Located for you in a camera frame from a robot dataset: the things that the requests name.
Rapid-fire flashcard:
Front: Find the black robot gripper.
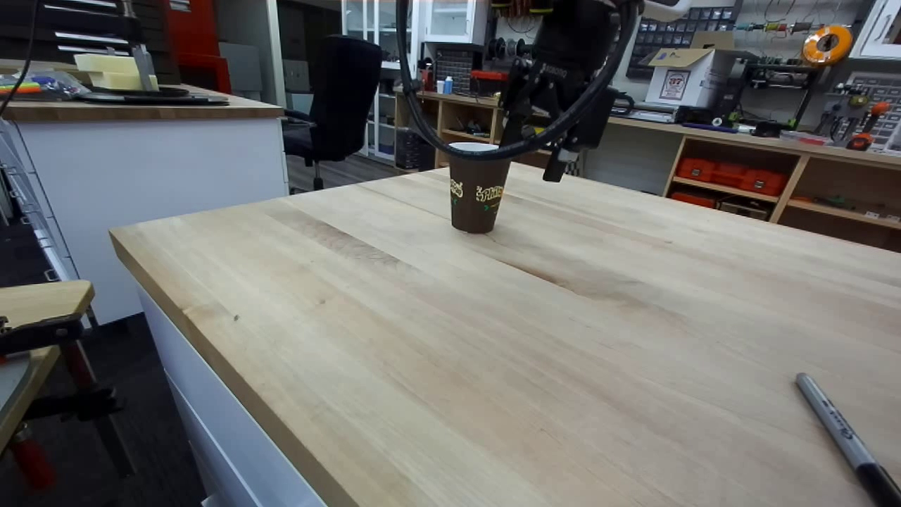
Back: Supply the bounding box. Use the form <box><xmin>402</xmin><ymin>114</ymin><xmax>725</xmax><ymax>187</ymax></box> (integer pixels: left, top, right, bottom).
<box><xmin>501</xmin><ymin>0</ymin><xmax>623</xmax><ymax>184</ymax></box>

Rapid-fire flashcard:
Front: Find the brown paper coffee cup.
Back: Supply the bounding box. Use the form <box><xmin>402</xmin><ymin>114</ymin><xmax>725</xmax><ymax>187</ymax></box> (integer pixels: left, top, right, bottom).
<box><xmin>449</xmin><ymin>141</ymin><xmax>511</xmax><ymax>234</ymax></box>

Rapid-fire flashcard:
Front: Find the cardboard box on shelf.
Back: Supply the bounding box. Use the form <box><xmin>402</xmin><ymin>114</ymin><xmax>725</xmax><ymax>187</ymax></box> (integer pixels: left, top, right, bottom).
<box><xmin>646</xmin><ymin>35</ymin><xmax>735</xmax><ymax>108</ymax></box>

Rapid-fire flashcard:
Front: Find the black office chair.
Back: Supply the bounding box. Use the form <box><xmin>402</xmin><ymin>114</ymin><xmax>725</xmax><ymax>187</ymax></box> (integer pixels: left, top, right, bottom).
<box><xmin>281</xmin><ymin>35</ymin><xmax>384</xmax><ymax>190</ymax></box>

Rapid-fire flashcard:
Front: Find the orange tape roll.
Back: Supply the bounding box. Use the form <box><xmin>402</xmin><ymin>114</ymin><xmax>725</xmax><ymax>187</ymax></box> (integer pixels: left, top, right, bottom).
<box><xmin>804</xmin><ymin>27</ymin><xmax>853</xmax><ymax>66</ymax></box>

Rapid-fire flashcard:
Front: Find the white cabinet with wood top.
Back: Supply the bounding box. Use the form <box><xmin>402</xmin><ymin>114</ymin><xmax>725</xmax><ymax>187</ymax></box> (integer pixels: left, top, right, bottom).
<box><xmin>0</xmin><ymin>84</ymin><xmax>287</xmax><ymax>324</ymax></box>

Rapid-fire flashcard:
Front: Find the white table base cabinet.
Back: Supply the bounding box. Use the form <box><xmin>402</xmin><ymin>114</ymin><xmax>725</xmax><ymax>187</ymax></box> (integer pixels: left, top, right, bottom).
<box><xmin>139</xmin><ymin>291</ymin><xmax>325</xmax><ymax>507</ymax></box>

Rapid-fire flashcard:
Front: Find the grey black marker pen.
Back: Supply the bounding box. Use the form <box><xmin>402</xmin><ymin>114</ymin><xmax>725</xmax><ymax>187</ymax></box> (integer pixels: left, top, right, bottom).
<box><xmin>794</xmin><ymin>372</ymin><xmax>901</xmax><ymax>507</ymax></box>

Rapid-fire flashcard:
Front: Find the small wooden side table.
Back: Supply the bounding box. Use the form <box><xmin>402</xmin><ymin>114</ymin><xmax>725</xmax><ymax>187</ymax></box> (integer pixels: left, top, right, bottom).
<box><xmin>0</xmin><ymin>280</ymin><xmax>135</xmax><ymax>490</ymax></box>

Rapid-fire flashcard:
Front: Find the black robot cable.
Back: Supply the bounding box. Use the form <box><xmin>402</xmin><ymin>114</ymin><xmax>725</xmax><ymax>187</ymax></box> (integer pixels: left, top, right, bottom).
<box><xmin>395</xmin><ymin>0</ymin><xmax>646</xmax><ymax>165</ymax></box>

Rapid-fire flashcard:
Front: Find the wooden wall shelf unit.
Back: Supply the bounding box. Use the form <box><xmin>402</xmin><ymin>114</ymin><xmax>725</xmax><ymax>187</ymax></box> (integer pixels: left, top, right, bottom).
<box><xmin>412</xmin><ymin>89</ymin><xmax>901</xmax><ymax>253</ymax></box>

